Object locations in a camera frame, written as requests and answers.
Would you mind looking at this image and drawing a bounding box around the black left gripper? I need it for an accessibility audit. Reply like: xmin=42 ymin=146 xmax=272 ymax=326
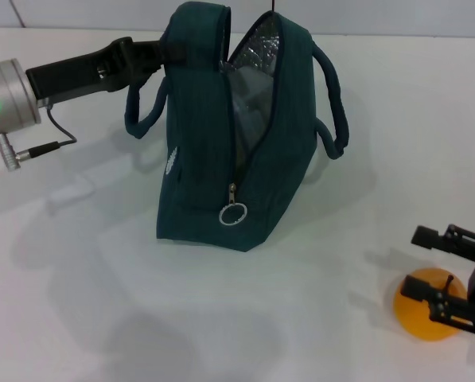
xmin=25 ymin=37 xmax=194 ymax=103

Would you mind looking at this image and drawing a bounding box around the dark teal insulated lunch bag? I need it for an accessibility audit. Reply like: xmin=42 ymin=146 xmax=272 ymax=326
xmin=124 ymin=1 xmax=349 ymax=254

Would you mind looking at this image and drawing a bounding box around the orange pear with brown stem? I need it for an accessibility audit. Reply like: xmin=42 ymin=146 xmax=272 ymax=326
xmin=393 ymin=268 xmax=469 ymax=342

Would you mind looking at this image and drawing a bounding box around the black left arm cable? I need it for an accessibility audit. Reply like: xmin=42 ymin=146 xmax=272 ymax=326
xmin=0 ymin=107 xmax=78 ymax=172

